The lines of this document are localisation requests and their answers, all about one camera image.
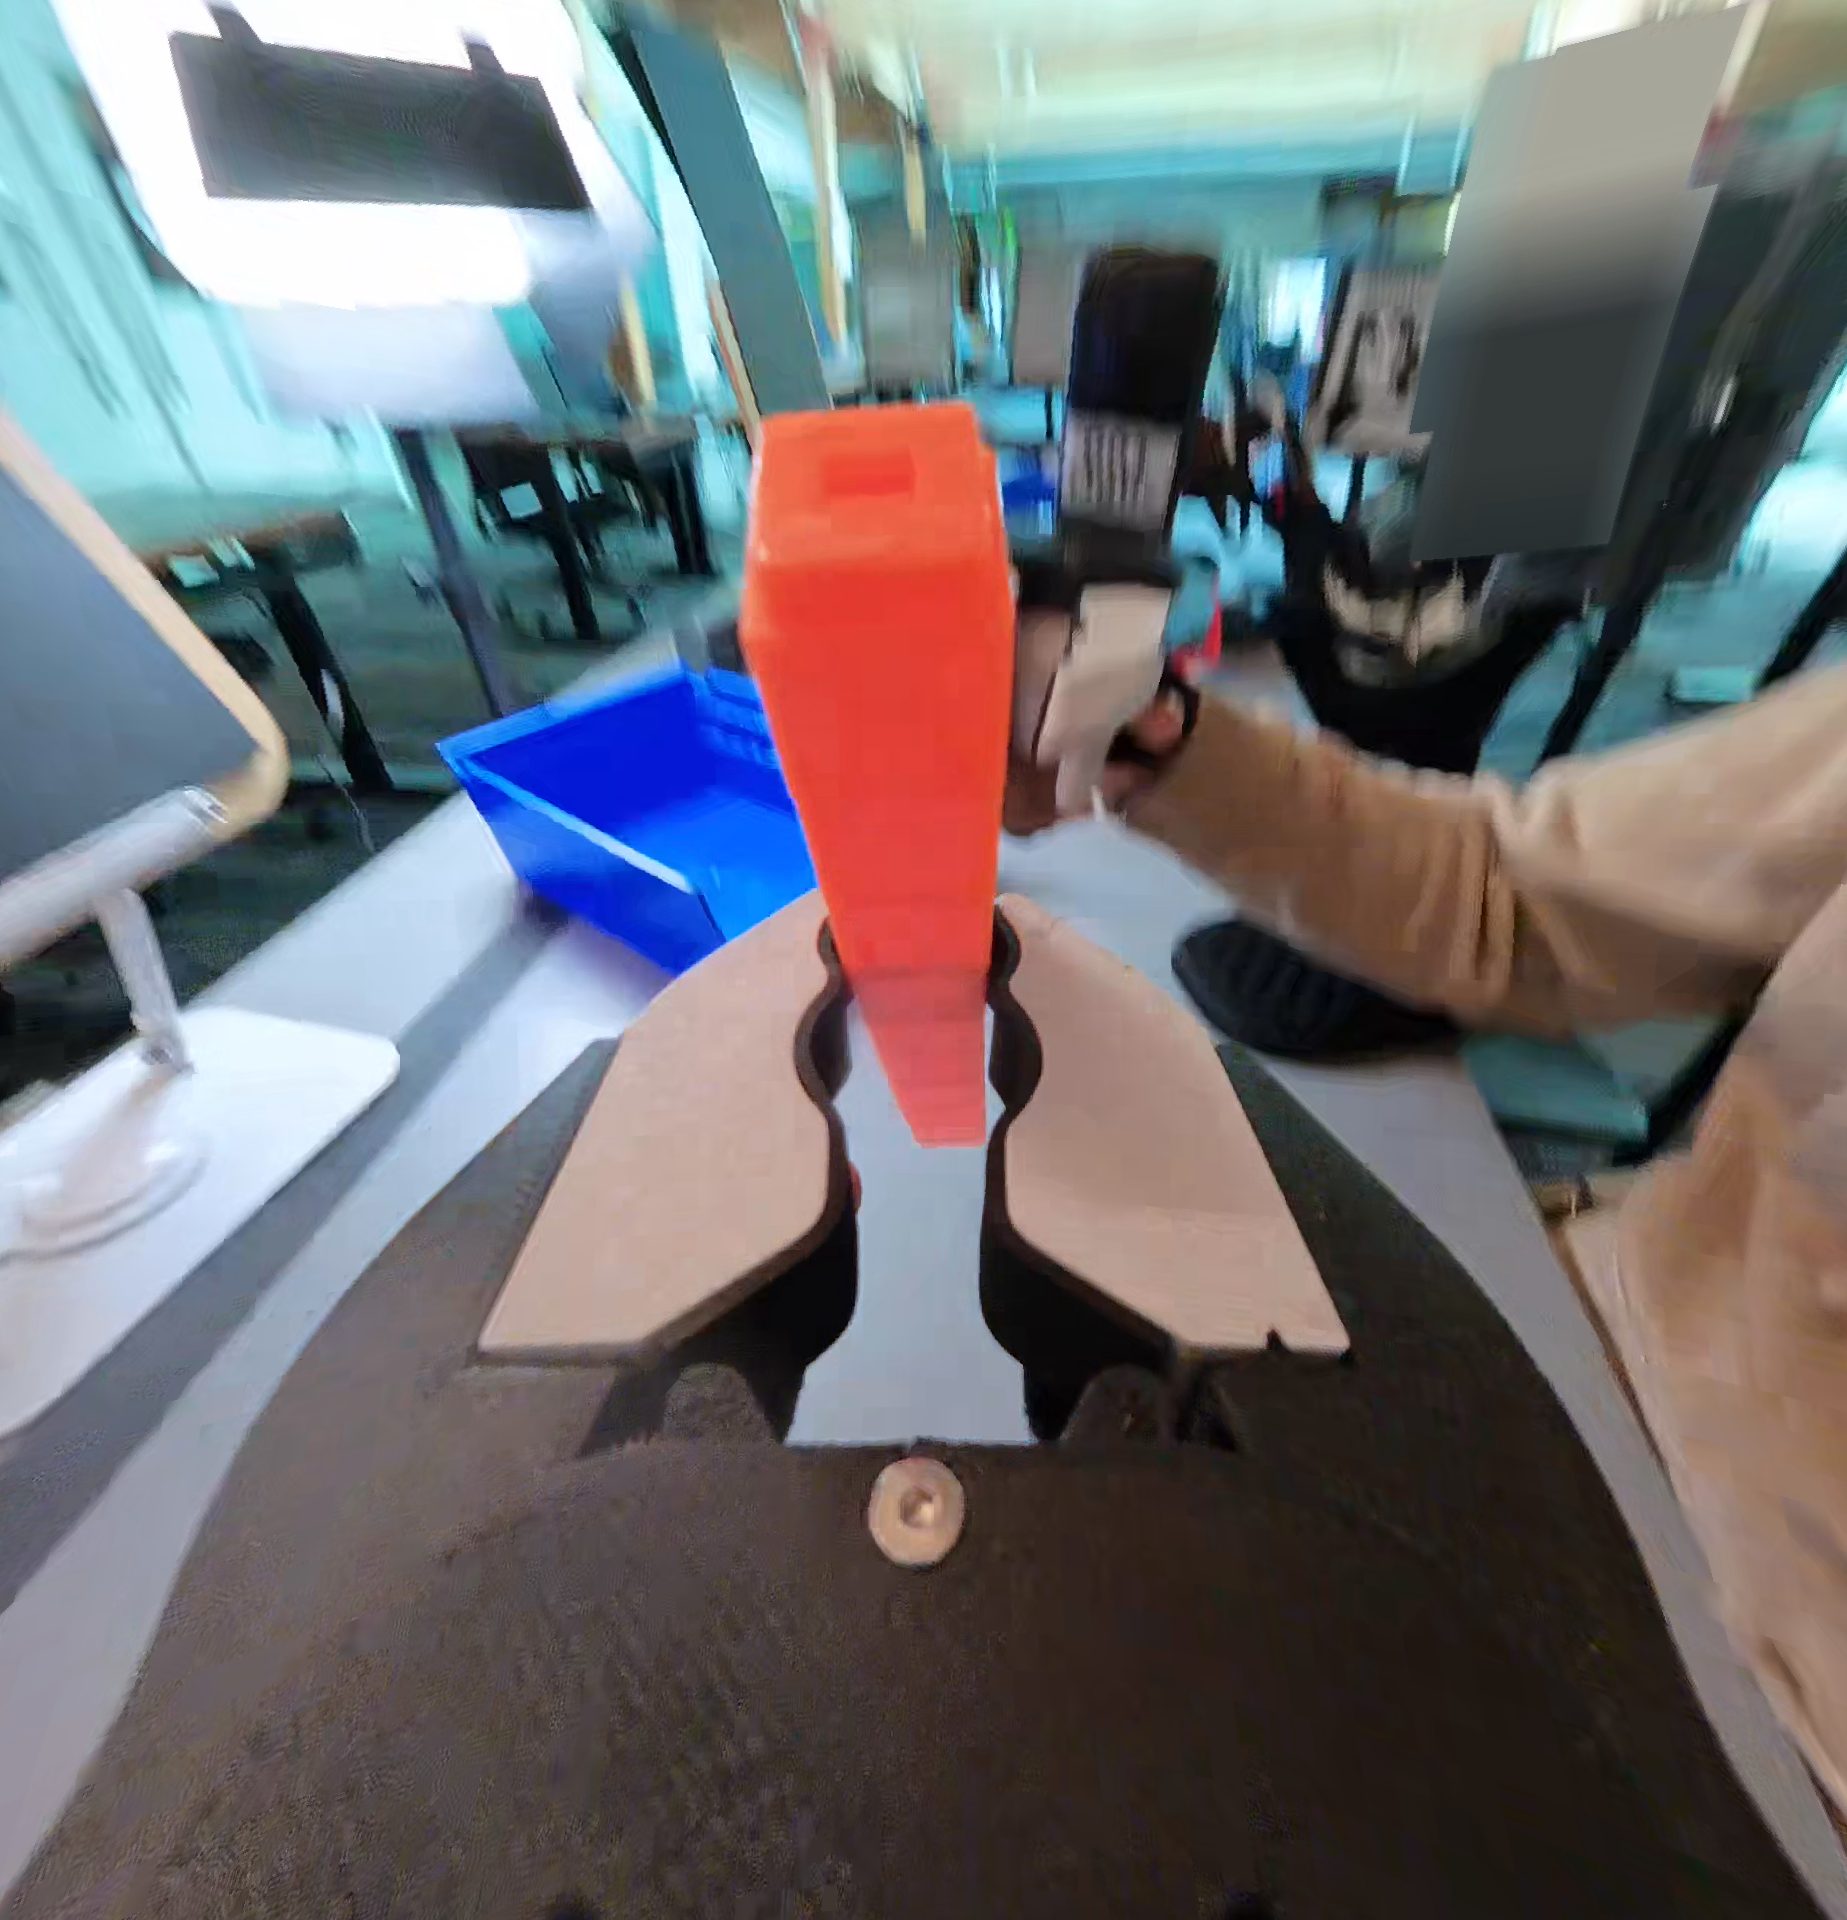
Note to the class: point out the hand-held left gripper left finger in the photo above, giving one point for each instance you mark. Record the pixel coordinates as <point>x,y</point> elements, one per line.
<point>670,1185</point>

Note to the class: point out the black pole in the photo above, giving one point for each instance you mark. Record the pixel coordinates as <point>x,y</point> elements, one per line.
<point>450,570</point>

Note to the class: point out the blue plastic bin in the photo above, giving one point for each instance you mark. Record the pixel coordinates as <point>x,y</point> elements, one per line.
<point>639,810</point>

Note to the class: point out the person's right forearm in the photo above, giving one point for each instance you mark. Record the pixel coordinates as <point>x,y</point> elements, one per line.
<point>1464,870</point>

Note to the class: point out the black chair armrest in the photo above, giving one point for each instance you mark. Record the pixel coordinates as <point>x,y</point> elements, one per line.
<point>1300,997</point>

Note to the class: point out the studio light panel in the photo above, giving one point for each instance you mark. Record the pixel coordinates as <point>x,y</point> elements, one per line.
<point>369,150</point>

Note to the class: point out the teal mesh chair seat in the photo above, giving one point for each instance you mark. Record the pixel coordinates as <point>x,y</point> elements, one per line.
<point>1584,1086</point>

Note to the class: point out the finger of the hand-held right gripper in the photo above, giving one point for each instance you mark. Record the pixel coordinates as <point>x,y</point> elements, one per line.
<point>1115,661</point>
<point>1040,675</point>

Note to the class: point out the printed marker board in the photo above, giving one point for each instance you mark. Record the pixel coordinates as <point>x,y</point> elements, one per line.
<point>1375,360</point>

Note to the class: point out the grey framed monitor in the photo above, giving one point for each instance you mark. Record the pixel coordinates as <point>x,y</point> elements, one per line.
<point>1764,375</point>

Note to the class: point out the person's right hand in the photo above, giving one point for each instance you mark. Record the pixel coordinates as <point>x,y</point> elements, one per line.
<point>1032,796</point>

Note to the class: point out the orange segmented plastic bar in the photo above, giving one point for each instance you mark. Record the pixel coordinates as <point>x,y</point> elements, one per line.
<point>886,720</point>

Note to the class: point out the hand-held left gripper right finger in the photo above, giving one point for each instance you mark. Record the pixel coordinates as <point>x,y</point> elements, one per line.
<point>1165,1185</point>

